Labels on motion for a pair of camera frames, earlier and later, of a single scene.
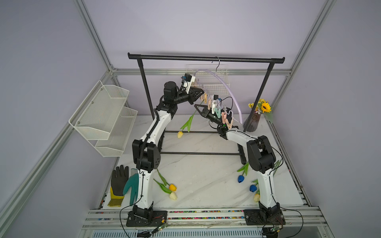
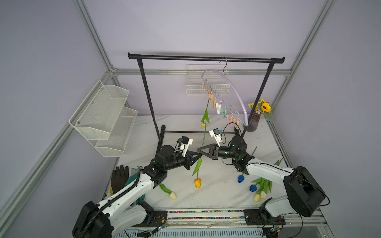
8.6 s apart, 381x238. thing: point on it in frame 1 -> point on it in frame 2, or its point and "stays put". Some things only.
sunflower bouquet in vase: [263, 107] stays put
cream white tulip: [172, 195] stays put
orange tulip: [172, 187] -> [197, 182]
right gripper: [206, 113] -> [215, 150]
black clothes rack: [271, 60] stays put
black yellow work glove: [119, 177] stays put
